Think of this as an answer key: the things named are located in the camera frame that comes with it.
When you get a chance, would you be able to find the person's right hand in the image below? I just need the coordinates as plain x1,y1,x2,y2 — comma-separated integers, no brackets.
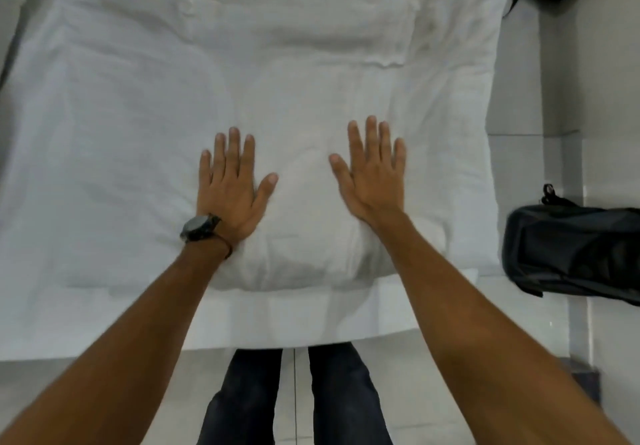
328,115,407,232

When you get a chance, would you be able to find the person's left hand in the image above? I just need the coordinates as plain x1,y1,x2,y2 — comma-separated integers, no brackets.
195,127,279,252

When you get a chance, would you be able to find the white duvet blanket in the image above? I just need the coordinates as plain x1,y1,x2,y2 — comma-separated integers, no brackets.
0,0,519,293

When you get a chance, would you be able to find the white sheeted bed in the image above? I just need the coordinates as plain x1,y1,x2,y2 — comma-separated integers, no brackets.
0,267,482,363

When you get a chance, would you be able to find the person's right forearm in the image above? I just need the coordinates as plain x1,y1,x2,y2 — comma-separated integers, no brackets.
372,212,631,445

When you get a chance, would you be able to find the person's left forearm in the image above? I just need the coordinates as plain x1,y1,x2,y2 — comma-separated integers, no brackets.
0,239,233,445

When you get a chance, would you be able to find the person's left leg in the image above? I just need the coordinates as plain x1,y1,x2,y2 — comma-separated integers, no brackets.
197,348,283,445

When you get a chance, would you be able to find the person's leg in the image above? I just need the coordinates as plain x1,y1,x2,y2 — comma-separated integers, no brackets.
307,342,393,445
197,348,283,445

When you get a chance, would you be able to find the person's right leg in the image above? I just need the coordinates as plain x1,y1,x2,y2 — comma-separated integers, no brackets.
307,342,393,445

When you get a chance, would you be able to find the dark grey backpack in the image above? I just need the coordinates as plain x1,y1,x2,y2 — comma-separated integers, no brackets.
502,183,640,306

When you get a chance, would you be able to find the black wristwatch brown strap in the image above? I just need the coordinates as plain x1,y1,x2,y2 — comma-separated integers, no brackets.
179,213,233,260

